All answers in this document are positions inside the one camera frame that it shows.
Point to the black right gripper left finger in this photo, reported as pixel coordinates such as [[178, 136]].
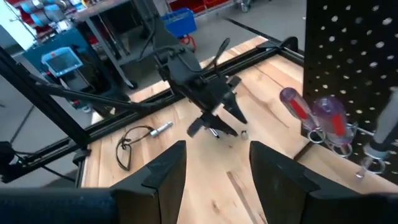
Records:
[[93, 208]]

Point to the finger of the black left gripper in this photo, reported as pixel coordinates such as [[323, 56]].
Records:
[[234, 109], [214, 123]]

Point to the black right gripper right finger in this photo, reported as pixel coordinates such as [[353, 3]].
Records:
[[311, 208]]

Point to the short chrome extension bar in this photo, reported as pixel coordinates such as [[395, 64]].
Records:
[[214, 133]]

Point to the chrome socket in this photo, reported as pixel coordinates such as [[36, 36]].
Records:
[[244, 134]]

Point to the chrome socket extension bar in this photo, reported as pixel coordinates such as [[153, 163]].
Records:
[[161, 129]]

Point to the large clear red screwdriver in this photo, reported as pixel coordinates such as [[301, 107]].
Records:
[[334, 121]]

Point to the blue plastic bin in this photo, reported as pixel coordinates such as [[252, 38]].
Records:
[[178, 23]]

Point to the row of red bins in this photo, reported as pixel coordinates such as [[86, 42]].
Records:
[[199, 4]]

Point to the grey metal leg workbench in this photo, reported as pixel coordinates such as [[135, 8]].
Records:
[[102, 40]]

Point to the black metal pegboard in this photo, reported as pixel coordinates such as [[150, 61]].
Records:
[[342, 46]]

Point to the blue machine with screen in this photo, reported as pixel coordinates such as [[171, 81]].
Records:
[[62, 62]]

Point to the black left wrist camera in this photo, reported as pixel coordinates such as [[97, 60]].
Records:
[[183, 67]]

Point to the black rig frame post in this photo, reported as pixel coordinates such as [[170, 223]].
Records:
[[46, 102]]

